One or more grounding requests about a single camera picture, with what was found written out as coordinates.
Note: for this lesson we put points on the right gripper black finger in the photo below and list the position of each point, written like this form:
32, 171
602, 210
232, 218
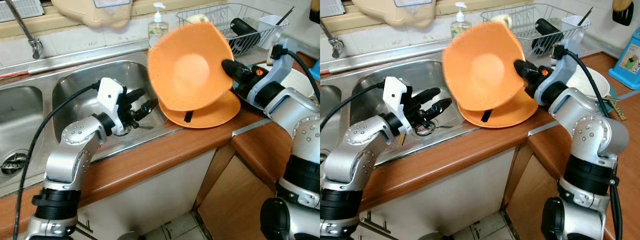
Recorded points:
525, 69
234, 69

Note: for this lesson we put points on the patterned brown chopstick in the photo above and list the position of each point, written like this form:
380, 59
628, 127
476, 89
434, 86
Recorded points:
619, 110

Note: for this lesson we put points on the brown wooden cabinet door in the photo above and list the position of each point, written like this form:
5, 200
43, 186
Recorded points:
230, 200
527, 195

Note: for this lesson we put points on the metal spoon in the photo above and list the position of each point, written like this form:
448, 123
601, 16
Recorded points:
609, 98

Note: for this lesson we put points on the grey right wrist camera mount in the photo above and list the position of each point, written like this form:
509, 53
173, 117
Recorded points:
280, 67
564, 70

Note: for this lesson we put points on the black spatula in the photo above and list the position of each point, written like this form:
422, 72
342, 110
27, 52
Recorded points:
622, 19
314, 17

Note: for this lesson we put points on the chrome faucet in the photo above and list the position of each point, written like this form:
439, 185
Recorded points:
334, 42
27, 32

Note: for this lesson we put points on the orange bowl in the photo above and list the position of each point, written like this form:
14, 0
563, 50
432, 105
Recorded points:
480, 65
187, 65

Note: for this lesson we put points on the thin black utensil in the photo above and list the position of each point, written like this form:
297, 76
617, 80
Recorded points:
285, 15
586, 15

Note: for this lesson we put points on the beige cutting board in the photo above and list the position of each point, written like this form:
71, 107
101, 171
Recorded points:
80, 15
380, 14

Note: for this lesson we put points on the grey knife blade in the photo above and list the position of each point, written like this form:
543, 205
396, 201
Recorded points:
627, 94

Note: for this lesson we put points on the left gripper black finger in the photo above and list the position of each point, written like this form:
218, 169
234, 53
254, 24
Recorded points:
440, 107
430, 95
145, 107
136, 95

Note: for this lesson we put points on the small black strip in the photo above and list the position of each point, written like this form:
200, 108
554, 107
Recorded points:
188, 116
486, 116

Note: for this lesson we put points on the white plastic cutlery holder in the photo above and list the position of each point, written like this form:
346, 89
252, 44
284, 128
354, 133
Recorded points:
270, 27
572, 27

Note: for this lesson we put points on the metal peeler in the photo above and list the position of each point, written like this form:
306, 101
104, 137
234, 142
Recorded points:
425, 130
142, 128

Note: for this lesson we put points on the black flask bottle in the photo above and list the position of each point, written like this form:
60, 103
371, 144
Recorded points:
245, 30
547, 31

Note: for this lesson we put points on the white slotted rack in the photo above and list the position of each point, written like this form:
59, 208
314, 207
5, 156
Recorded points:
20, 9
331, 7

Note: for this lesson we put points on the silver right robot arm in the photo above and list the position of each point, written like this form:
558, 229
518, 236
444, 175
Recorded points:
595, 135
305, 130

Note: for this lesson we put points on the metal sink drain strainer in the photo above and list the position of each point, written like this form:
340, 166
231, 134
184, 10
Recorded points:
12, 162

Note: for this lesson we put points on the stainless steel double sink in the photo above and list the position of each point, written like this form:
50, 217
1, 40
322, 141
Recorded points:
372, 85
75, 85

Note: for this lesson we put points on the clear soap pump bottle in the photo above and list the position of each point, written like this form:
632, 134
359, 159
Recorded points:
459, 25
156, 27

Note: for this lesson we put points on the orange plate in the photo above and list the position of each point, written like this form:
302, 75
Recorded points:
512, 117
215, 117

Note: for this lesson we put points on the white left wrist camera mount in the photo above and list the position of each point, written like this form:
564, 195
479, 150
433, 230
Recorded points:
395, 97
111, 97

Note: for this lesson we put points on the cream mug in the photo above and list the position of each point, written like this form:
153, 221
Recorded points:
504, 21
199, 19

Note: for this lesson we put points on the wooden spatula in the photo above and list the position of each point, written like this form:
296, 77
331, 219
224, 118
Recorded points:
623, 4
316, 4

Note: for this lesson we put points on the white bowl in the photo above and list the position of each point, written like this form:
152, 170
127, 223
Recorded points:
300, 80
590, 82

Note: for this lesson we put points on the white cabinet door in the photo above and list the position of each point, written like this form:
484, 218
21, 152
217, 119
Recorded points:
145, 200
440, 200

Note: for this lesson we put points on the white label sheet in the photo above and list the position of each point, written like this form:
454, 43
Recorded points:
411, 2
112, 2

